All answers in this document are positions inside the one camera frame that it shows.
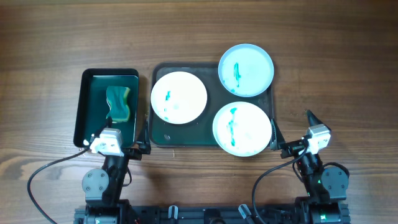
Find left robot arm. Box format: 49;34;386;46
82;118;151;207

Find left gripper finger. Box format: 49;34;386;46
136;120;150;144
93;117;113;137

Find right black cable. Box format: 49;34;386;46
251;141;310;224

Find green and yellow sponge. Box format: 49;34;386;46
106;86;131;123

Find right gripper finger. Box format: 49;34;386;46
270;119;285;151
305;110;323;127

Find large dark serving tray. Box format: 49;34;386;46
149;62;275;147

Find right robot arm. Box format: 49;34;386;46
270;110;349;203

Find white plate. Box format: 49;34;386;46
218;44;274;98
212;101;272;157
150;72;208;124

